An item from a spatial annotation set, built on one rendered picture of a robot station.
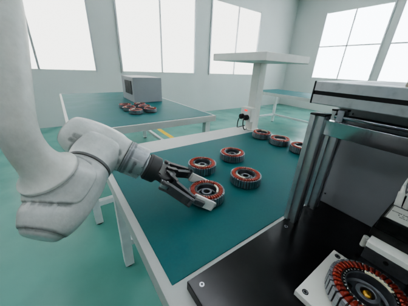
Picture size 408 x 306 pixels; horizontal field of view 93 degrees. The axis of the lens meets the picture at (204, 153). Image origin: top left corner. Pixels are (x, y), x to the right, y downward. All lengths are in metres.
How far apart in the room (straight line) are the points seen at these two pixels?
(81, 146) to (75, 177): 0.10
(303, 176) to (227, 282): 0.28
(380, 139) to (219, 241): 0.38
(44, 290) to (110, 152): 1.14
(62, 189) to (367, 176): 0.68
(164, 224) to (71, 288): 0.99
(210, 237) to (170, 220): 0.12
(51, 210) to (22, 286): 1.21
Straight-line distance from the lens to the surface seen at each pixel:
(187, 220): 0.56
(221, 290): 0.42
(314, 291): 0.46
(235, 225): 0.56
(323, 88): 0.48
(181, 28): 5.18
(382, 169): 0.63
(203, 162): 0.79
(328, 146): 0.59
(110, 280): 1.43
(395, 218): 0.45
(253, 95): 1.35
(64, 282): 1.52
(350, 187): 0.67
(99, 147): 0.50
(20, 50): 0.42
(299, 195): 0.54
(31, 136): 0.41
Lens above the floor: 1.13
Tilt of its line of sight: 24 degrees down
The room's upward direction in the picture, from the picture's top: 3 degrees clockwise
